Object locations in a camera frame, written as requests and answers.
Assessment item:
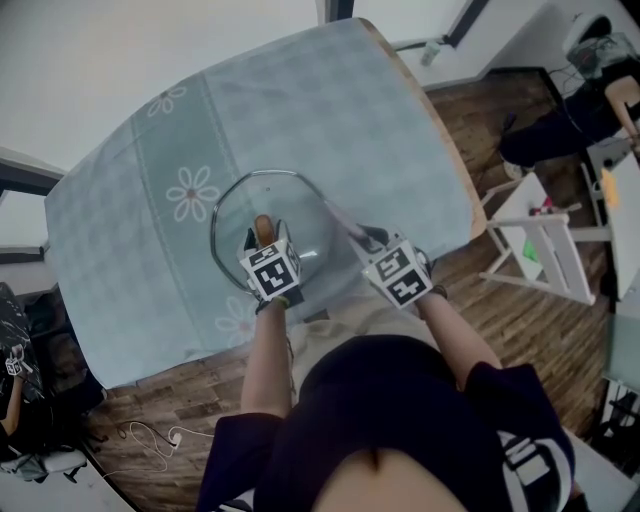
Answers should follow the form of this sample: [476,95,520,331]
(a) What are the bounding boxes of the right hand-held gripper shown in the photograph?
[347,225,434,309]

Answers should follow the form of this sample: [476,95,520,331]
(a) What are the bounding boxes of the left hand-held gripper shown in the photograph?
[239,219,307,304]

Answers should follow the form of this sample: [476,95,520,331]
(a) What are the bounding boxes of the pink cleaning cloth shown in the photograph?
[324,198,369,241]

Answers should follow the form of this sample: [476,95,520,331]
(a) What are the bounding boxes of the glass pot lid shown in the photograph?
[210,169,334,296]

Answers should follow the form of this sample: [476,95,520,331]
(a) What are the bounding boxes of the person's left forearm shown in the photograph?
[242,304,294,419]

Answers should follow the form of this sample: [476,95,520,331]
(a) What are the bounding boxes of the person's right forearm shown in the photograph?
[417,294,501,386]

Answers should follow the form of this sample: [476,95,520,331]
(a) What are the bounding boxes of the yellowish wrist band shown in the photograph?
[254,295,291,315]

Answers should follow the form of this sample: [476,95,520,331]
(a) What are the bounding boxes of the person's beige trousers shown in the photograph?
[289,289,451,391]

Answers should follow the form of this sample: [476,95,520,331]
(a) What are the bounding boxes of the wooden table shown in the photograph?
[359,17,489,241]

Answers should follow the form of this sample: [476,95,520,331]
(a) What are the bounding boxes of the light blue floral tablecloth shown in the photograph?
[43,18,476,389]

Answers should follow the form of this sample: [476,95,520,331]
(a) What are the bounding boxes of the person's torso in dark shirt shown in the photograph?
[197,334,576,512]

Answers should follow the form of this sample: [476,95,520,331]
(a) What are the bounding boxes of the white wooden chair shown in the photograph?
[479,172,614,306]

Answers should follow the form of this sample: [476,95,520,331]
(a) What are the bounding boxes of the black framed window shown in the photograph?
[317,0,489,46]
[0,144,69,256]

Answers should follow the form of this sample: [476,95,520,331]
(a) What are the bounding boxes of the orange item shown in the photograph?
[601,168,621,207]

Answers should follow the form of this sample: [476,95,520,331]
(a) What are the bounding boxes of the white table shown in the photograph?
[584,139,640,301]

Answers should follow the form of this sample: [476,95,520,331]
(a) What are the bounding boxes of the black marble round table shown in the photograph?
[0,282,31,351]

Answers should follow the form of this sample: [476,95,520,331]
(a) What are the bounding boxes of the pale green glass table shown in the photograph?
[602,312,640,384]

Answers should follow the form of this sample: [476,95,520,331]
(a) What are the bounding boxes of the white office chair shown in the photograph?
[0,447,89,484]

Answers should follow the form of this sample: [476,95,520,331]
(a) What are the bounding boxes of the white curved desk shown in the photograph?
[0,464,136,512]

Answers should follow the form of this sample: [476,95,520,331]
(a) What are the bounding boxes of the white charger cable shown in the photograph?
[107,419,216,474]

